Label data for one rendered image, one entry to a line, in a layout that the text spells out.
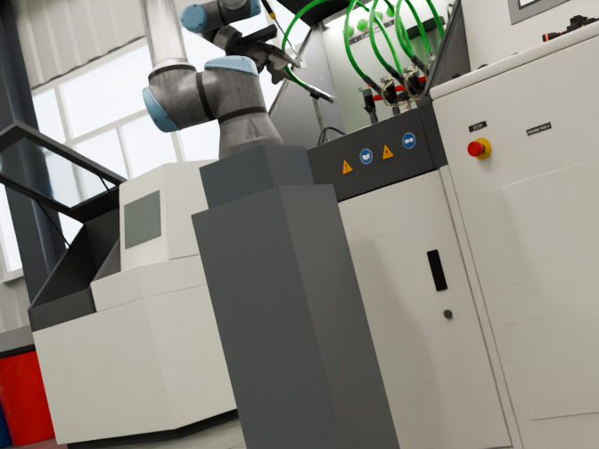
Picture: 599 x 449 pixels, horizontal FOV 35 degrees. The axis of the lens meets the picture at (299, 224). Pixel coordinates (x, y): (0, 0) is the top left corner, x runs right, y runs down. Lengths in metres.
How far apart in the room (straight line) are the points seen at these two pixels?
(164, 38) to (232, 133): 0.29
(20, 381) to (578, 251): 6.28
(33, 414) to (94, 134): 2.53
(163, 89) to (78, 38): 6.83
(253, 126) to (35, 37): 7.36
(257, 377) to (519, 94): 0.86
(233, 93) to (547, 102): 0.70
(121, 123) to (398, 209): 6.27
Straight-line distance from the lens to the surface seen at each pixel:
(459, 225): 2.30
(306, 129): 2.99
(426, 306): 2.38
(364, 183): 2.44
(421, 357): 2.42
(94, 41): 8.81
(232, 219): 2.03
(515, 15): 2.51
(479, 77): 2.26
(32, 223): 8.74
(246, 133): 2.08
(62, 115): 8.99
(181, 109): 2.14
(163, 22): 2.24
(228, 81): 2.12
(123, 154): 8.50
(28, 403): 7.98
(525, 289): 2.23
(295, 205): 2.00
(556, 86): 2.17
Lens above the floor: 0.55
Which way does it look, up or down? 5 degrees up
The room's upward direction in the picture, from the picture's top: 14 degrees counter-clockwise
